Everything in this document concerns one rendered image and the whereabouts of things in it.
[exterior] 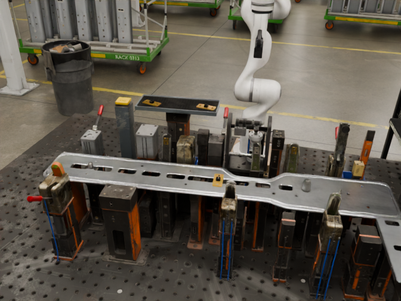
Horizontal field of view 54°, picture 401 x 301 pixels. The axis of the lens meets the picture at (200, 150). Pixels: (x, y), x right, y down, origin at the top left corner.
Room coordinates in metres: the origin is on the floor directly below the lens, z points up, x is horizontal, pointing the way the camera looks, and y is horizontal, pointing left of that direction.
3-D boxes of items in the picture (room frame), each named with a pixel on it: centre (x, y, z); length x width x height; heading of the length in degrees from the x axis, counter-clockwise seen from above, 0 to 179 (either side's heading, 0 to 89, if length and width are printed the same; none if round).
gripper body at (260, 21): (1.50, -0.22, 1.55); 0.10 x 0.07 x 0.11; 171
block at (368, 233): (1.00, -0.58, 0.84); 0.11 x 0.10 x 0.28; 171
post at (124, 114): (1.68, 0.36, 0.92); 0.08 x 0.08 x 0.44; 81
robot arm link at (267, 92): (1.84, -0.31, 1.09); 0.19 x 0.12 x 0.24; 80
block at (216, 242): (1.29, -0.07, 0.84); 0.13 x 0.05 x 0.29; 171
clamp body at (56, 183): (1.18, 0.54, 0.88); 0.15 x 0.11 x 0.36; 171
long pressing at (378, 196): (1.27, -0.05, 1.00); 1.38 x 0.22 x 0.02; 81
